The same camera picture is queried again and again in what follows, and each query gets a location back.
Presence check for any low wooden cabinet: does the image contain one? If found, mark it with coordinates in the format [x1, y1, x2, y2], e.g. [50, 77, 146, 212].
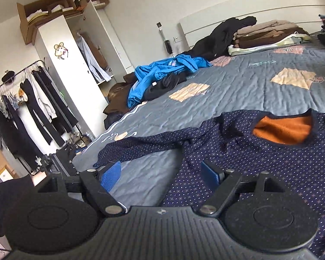
[0, 148, 19, 186]

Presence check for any black hat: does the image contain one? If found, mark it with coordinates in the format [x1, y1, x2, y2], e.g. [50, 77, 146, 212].
[1, 70, 15, 83]

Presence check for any large open cardboard box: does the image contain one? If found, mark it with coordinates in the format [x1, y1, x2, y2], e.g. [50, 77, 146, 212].
[16, 0, 83, 45]

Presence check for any black clothes rack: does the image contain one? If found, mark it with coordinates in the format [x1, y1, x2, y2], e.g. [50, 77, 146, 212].
[0, 60, 82, 174]

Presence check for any mouse sticker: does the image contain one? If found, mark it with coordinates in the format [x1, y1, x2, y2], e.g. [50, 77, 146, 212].
[54, 42, 69, 60]

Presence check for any brown hanging coat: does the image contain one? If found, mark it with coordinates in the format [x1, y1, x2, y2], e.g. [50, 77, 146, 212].
[83, 32, 109, 71]

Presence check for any brown jacket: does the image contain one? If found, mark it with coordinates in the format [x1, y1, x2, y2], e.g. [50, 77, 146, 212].
[103, 73, 141, 130]

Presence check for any white headboard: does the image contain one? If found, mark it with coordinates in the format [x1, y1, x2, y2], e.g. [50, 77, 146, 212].
[177, 4, 325, 49]

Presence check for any blue jacket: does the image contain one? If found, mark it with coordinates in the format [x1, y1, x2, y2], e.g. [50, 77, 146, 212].
[127, 54, 213, 108]

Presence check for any black crumpled garment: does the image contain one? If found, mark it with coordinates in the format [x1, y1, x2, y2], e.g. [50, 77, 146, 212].
[143, 72, 187, 101]

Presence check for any navy dotted top orange lining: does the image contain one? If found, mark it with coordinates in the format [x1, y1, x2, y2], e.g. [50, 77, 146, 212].
[93, 108, 325, 260]

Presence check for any white wardrobe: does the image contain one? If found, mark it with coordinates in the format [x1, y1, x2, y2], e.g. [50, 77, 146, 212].
[34, 0, 133, 141]

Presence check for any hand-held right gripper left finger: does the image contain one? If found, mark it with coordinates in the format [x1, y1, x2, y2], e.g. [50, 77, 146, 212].
[37, 161, 127, 218]

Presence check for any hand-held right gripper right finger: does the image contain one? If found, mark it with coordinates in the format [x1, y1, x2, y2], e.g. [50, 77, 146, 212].
[197, 161, 287, 217]

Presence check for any black coat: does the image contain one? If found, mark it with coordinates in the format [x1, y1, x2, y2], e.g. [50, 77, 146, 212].
[183, 16, 258, 61]

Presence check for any light blue hanging shirt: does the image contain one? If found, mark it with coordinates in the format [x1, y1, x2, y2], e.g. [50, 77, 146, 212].
[76, 34, 113, 83]

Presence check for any black hairbrush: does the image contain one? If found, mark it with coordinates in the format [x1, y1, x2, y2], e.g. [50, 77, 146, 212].
[158, 27, 172, 54]

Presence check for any stack of folded brown clothes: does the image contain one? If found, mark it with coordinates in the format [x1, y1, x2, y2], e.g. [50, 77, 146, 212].
[227, 19, 313, 57]

